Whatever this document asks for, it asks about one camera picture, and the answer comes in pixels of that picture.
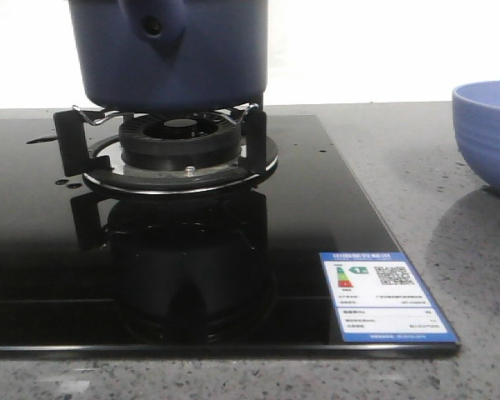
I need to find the dark blue cooking pot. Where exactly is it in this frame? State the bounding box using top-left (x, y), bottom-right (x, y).
top-left (69, 1), bottom-right (268, 113)

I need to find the blue ribbed bowl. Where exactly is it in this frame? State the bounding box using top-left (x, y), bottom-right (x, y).
top-left (452, 80), bottom-right (500, 195)

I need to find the black pot support grate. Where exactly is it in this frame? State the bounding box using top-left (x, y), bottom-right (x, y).
top-left (53, 103), bottom-right (277, 178)

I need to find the black gas burner head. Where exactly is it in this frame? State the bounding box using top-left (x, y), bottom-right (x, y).
top-left (118, 115), bottom-right (241, 171)

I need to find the blue white energy label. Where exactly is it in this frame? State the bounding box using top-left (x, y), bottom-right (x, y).
top-left (320, 252), bottom-right (458, 344)

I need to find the black glass stove top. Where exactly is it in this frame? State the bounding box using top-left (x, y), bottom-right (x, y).
top-left (0, 115), bottom-right (460, 358)

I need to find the round metal burner base ring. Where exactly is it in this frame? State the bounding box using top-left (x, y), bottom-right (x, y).
top-left (82, 133), bottom-right (280, 197)

